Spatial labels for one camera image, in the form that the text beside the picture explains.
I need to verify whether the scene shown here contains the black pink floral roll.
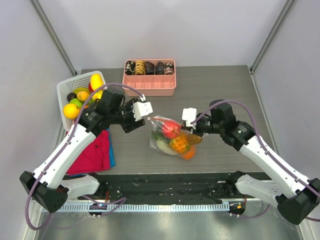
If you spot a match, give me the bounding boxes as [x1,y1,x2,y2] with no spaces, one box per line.
[164,62,175,75]

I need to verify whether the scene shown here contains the yellow mango toy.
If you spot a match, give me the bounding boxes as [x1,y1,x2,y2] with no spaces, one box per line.
[90,73,105,92]

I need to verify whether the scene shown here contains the yellow brown sushi roll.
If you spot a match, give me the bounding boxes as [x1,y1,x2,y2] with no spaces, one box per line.
[135,59,146,75]

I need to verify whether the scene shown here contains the white slotted cable duct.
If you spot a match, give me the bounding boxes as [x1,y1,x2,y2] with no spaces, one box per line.
[56,201,230,213]

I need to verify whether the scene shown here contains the pink divided tray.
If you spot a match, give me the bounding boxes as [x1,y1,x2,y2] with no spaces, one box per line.
[122,58,177,97]

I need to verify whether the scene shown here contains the black floral sushi roll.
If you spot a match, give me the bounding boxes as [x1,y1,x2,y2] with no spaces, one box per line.
[124,60,136,76]

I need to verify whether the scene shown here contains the red apple toy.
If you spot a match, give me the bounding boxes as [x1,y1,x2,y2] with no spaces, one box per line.
[161,120,181,139]

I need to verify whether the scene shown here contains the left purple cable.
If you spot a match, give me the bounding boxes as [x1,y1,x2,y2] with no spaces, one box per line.
[24,82,147,231]

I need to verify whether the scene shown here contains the green apple toy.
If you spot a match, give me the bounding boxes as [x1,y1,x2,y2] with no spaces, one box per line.
[69,98,84,109]

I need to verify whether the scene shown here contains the yellow lemon toy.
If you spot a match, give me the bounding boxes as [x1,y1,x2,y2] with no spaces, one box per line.
[63,103,80,119]

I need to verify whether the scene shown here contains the dark purple sushi roll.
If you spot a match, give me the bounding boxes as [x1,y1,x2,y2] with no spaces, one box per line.
[145,61,155,75]

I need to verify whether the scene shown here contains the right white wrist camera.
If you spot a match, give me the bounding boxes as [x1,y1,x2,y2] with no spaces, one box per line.
[181,107,197,129]

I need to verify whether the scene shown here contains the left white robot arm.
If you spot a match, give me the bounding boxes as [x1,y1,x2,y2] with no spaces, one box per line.
[19,88,153,213]

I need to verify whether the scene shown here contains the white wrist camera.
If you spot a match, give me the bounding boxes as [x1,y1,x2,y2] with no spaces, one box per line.
[132,94,153,122]
[181,107,197,129]

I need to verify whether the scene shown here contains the clear zip top bag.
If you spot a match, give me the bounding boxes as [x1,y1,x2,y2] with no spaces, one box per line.
[147,115,202,161]

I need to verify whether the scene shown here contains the orange fruit toy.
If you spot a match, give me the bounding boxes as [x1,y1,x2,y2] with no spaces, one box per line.
[181,145,197,161]

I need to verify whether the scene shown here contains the white radish toy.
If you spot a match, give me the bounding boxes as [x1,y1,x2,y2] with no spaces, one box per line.
[156,139,176,156]

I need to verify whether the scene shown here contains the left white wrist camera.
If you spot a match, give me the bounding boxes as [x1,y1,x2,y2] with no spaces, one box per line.
[132,94,153,122]

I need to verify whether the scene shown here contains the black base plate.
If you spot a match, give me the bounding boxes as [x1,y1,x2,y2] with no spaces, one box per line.
[89,173,246,206]

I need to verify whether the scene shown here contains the dark plum toy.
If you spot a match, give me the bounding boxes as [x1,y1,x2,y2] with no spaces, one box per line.
[66,92,77,102]

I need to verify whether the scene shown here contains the white plastic fruit basket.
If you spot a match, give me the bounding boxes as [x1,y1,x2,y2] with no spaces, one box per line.
[56,70,106,132]

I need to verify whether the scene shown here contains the magenta folded cloth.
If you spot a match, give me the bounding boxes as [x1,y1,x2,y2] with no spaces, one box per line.
[66,130,112,176]

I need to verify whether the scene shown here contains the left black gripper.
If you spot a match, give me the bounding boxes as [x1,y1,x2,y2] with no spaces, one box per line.
[109,98,145,133]

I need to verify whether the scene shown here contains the blue folded cloth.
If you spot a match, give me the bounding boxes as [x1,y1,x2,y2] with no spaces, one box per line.
[106,128,116,168]

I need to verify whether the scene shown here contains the pineapple toy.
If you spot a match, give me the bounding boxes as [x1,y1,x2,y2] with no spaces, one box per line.
[169,132,202,154]

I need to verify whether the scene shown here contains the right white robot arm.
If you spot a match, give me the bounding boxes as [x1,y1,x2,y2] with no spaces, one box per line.
[182,100,320,225]

